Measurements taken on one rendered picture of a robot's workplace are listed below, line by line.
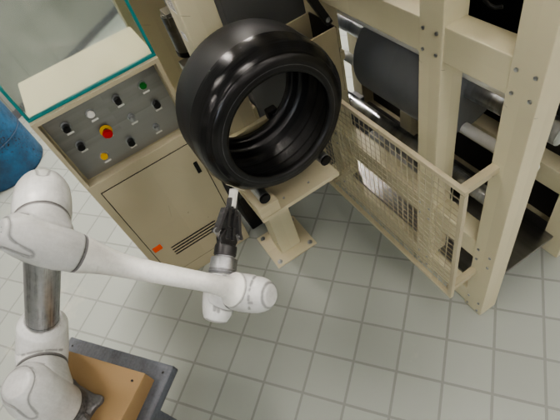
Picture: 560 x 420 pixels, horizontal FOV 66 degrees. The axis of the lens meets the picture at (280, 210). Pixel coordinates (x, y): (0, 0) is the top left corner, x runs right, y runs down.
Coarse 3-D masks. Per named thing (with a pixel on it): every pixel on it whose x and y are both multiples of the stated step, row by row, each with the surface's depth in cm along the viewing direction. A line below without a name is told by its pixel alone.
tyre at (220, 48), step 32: (224, 32) 133; (256, 32) 130; (288, 32) 132; (192, 64) 134; (224, 64) 125; (256, 64) 124; (288, 64) 129; (320, 64) 135; (192, 96) 132; (224, 96) 125; (288, 96) 171; (320, 96) 163; (192, 128) 134; (224, 128) 131; (288, 128) 177; (320, 128) 165; (224, 160) 138; (256, 160) 173; (288, 160) 170
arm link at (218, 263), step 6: (216, 258) 139; (222, 258) 139; (228, 258) 139; (234, 258) 141; (210, 264) 141; (216, 264) 138; (222, 264) 138; (228, 264) 139; (234, 264) 140; (210, 270) 139; (216, 270) 138; (222, 270) 138; (228, 270) 138; (234, 270) 140
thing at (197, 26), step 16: (176, 0) 138; (192, 0) 141; (208, 0) 143; (176, 16) 147; (192, 16) 144; (208, 16) 147; (192, 32) 147; (208, 32) 150; (192, 48) 153; (240, 112) 177; (240, 128) 182; (272, 224) 232; (288, 224) 239; (272, 240) 258; (288, 240) 248
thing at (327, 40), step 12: (288, 24) 178; (300, 24) 181; (312, 24) 181; (324, 24) 173; (312, 36) 187; (324, 36) 167; (336, 36) 170; (324, 48) 171; (336, 48) 174; (336, 60) 178
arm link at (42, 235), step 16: (32, 208) 103; (48, 208) 105; (64, 208) 109; (0, 224) 98; (16, 224) 97; (32, 224) 99; (48, 224) 102; (64, 224) 105; (0, 240) 96; (16, 240) 96; (32, 240) 98; (48, 240) 100; (64, 240) 102; (80, 240) 106; (16, 256) 98; (32, 256) 99; (48, 256) 100; (64, 256) 102; (80, 256) 105
